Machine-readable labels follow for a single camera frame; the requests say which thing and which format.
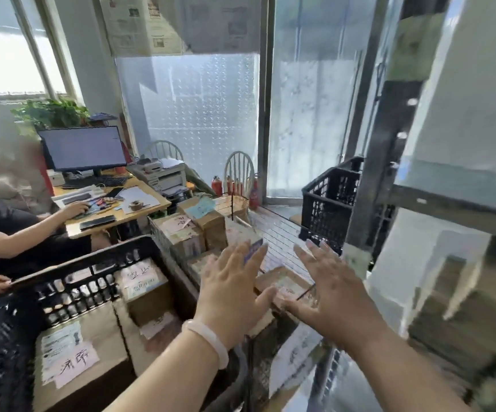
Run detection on white paper sheets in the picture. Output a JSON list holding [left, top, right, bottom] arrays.
[[115, 186, 162, 215]]

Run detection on white blue box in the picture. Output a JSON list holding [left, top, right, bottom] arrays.
[[224, 216, 266, 266]]

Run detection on white foam board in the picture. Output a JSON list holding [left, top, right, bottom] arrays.
[[402, 0, 496, 185]]

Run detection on person's right hand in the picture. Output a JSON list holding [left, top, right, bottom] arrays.
[[280, 240, 390, 352]]

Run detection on black wire basket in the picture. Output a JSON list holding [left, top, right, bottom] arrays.
[[147, 195, 345, 412]]

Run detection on black smartphone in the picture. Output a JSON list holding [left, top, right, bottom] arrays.
[[79, 215, 117, 231]]

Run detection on black keyboard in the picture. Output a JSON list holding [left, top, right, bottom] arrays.
[[61, 175, 130, 190]]

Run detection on person's left forearm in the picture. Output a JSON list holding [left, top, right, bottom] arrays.
[[104, 334, 221, 412]]

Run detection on green potted plant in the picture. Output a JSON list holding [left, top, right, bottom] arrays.
[[11, 97, 92, 133]]

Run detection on metal shelving rack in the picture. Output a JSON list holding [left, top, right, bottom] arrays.
[[307, 0, 496, 412]]

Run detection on tall cardboard box pink label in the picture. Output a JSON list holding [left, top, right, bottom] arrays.
[[150, 212, 207, 264]]

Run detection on window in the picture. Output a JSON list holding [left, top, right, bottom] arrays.
[[0, 0, 82, 104]]

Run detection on pasted newspaper sheets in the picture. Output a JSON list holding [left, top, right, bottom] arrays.
[[98, 0, 262, 56]]

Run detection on small cardboard box pink label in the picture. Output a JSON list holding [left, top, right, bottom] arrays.
[[115, 257, 175, 327]]

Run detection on person's left hand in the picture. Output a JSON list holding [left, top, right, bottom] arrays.
[[193, 242, 277, 350]]

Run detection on stack of cardboard boxes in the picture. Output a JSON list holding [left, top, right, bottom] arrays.
[[406, 235, 496, 382]]

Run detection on computer monitor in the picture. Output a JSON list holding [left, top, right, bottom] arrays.
[[37, 125, 128, 176]]

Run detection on red cabinet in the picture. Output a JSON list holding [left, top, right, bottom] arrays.
[[37, 158, 56, 197]]

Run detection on frosted glass partition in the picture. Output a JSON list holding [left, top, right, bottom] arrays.
[[115, 0, 386, 198]]

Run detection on black plastic crate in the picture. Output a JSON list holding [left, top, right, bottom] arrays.
[[0, 235, 249, 412], [299, 156, 397, 258]]

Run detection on large cardboard box pink note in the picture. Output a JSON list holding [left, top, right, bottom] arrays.
[[33, 300, 136, 412]]

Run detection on wooden office desk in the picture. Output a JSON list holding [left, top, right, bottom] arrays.
[[52, 175, 172, 240]]

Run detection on white printer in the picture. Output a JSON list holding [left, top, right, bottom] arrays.
[[127, 157, 189, 197]]

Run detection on white notebook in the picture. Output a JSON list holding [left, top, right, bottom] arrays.
[[52, 185, 107, 209]]

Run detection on white wooden chair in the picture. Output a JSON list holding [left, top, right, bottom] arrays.
[[139, 140, 185, 161], [213, 150, 257, 211]]

